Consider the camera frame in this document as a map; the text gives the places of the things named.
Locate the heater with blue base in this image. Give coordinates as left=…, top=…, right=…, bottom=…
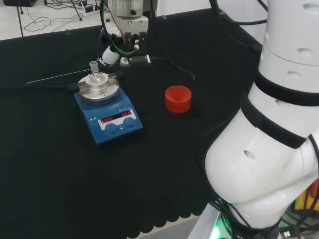
left=74, top=72, right=145, bottom=145

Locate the black box on floor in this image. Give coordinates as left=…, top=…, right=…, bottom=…
left=3, top=0, right=37, bottom=7

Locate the clear round-bottom glass flask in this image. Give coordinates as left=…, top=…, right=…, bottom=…
left=88, top=61, right=104, bottom=85

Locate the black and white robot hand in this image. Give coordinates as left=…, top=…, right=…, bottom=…
left=97, top=18, right=150, bottom=68

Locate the black camera cable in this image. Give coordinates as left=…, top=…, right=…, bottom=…
left=149, top=55, right=196, bottom=81

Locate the thin glass rod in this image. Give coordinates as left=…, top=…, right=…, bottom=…
left=25, top=70, right=90, bottom=85

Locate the black heater power cable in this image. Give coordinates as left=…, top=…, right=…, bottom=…
left=0, top=82, right=80, bottom=91

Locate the yellow stop button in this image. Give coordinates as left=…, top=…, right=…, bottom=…
left=294, top=185, right=319, bottom=213

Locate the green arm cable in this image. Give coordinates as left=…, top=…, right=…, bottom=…
left=100, top=0, right=137, bottom=56

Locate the black bench cloth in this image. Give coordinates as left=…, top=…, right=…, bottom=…
left=0, top=7, right=263, bottom=239

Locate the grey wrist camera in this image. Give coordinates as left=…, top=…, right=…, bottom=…
left=119, top=55, right=152, bottom=67

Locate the white power strip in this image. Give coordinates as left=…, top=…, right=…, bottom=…
left=83, top=4, right=101, bottom=17

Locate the black floor cable tangle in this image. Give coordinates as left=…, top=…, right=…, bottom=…
left=23, top=0, right=87, bottom=33

